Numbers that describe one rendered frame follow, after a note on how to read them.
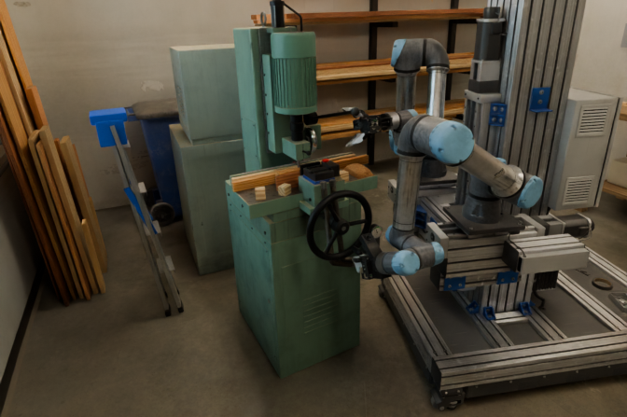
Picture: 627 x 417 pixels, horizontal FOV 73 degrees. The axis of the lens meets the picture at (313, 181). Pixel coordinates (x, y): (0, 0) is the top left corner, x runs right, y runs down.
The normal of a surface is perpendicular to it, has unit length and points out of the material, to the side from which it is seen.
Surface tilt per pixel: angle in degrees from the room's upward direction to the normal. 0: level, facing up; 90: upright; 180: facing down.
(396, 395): 0
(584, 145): 90
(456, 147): 86
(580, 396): 0
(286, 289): 90
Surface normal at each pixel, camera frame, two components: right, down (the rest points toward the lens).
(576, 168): 0.15, 0.36
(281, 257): 0.47, 0.30
